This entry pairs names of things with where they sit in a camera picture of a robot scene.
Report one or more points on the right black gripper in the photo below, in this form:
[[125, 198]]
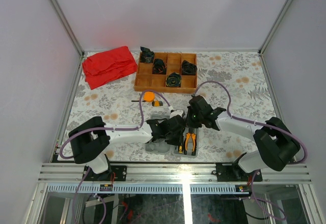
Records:
[[190, 124]]

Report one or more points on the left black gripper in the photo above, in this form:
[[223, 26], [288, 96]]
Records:
[[179, 140]]

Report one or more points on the orange handled pliers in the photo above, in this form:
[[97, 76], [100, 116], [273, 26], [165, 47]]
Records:
[[190, 142]]

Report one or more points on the grey plastic tool case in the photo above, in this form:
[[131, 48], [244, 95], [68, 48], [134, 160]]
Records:
[[164, 149]]

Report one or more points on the black yellow phillips screwdriver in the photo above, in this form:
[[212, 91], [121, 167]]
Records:
[[181, 144]]

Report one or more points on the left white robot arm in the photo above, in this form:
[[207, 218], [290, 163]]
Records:
[[90, 140]]

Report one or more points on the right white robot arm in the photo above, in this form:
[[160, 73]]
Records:
[[275, 145]]

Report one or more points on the orange hex key set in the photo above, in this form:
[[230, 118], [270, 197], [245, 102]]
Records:
[[157, 103]]

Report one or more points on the orange tape measure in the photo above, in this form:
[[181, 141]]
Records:
[[146, 97]]

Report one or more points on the rolled dark belt bottom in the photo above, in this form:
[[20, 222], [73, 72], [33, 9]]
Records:
[[173, 80]]

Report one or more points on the rolled dark belt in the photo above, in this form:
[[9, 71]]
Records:
[[188, 68], [159, 67], [173, 80]]

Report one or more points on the rolled dark belt right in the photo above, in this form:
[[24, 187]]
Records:
[[188, 68]]

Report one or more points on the rolled dark belt upper left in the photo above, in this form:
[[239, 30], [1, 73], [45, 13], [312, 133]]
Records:
[[159, 67]]

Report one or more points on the rolled dark belt outside tray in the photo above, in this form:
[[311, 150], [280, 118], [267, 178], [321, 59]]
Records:
[[147, 56]]

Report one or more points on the red folded cloth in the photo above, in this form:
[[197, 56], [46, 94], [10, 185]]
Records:
[[107, 66]]

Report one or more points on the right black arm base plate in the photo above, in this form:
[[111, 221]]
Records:
[[230, 172]]

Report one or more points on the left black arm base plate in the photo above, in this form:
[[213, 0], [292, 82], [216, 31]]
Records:
[[116, 173]]

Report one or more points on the aluminium mounting rail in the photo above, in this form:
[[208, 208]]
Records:
[[170, 173]]

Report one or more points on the white slotted cable duct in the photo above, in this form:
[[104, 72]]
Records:
[[149, 188]]

